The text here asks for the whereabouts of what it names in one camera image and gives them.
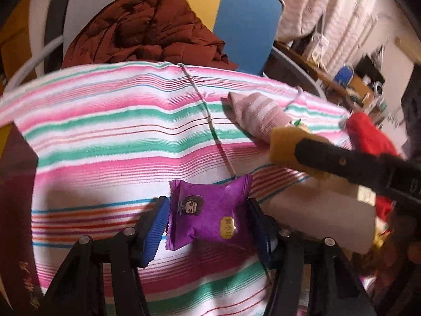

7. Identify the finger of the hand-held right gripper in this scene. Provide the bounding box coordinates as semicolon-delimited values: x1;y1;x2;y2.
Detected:
294;137;389;189

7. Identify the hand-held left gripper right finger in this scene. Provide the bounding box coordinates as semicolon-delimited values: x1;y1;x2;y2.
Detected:
247;198;375;316

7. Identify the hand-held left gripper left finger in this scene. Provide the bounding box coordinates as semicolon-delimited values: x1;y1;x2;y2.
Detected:
39;196;171;316

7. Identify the purple snack packet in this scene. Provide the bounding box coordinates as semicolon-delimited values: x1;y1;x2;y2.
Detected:
165;174;254;251

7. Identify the yellow sponge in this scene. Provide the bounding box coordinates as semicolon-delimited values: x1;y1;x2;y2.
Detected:
269;127;333;181

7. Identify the pink striped sock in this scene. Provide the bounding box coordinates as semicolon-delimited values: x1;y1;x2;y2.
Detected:
228;91;293;143

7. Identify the red cloth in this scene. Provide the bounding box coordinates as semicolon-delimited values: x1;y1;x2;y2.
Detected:
345;112;406;222

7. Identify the cluttered wooden desk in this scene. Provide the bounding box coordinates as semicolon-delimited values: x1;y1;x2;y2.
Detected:
272;29;389;116

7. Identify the striped bed cover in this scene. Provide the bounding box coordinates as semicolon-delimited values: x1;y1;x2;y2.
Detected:
0;61;375;316

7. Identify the white pink curtain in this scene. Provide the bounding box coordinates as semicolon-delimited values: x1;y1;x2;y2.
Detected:
243;0;400;42

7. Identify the brown quilted jacket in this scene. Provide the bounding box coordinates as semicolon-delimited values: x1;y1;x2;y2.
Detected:
61;0;238;72

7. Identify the white strap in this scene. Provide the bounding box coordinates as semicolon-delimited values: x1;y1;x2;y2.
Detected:
6;36;64;90

